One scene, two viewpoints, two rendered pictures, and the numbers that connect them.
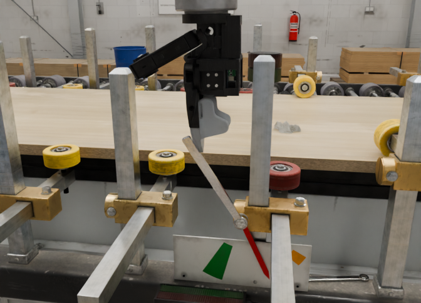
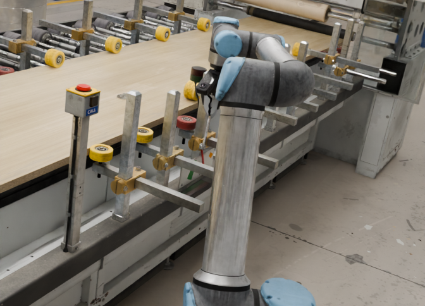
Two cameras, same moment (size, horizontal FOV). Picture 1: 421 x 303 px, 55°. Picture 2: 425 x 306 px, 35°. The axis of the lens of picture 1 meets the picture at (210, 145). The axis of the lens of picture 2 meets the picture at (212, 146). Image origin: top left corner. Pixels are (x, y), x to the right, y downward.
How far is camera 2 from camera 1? 2.35 m
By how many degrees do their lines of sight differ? 68
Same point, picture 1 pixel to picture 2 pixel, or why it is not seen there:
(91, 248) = (90, 214)
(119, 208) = (169, 162)
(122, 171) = (171, 141)
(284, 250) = not seen: hidden behind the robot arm
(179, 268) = (181, 182)
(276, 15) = not seen: outside the picture
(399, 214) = not seen: hidden behind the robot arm
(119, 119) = (174, 116)
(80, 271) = (150, 207)
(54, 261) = (133, 211)
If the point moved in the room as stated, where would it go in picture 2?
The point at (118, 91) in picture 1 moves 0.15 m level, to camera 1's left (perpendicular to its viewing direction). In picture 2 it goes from (176, 102) to (159, 113)
